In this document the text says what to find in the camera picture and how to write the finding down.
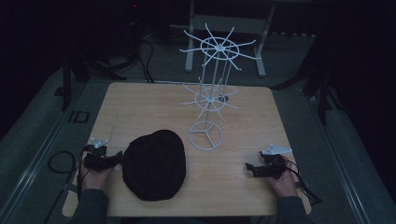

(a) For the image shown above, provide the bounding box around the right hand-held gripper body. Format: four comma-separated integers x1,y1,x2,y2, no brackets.
259,143,293,180

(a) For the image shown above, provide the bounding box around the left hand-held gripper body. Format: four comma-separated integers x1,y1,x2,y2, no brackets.
82,137,110,173

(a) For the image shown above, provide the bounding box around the black hat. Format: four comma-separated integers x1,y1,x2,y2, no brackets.
121,129,188,203

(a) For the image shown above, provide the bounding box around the person's right hand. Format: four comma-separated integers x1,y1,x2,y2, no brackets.
266,163,299,199

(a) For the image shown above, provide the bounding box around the black tripod stand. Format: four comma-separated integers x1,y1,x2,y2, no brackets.
270,34,345,126
54,36,128,112

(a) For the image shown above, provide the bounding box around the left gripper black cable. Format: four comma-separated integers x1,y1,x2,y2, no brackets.
43,145,94,224

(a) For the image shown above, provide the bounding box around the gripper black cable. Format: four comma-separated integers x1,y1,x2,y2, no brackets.
284,158,324,206
43,145,94,224

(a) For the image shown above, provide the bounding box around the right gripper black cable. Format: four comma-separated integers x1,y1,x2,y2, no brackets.
284,158,324,206

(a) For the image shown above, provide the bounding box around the black rectangular floor bracket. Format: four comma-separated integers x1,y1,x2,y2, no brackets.
67,110,91,124

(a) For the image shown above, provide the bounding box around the white wire display rack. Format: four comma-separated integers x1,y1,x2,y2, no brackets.
178,22,262,152

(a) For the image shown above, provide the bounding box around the black floor cable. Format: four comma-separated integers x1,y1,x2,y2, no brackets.
136,38,156,84

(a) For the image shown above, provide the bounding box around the white metal stand frame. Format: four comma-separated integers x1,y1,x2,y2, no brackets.
184,0,276,78

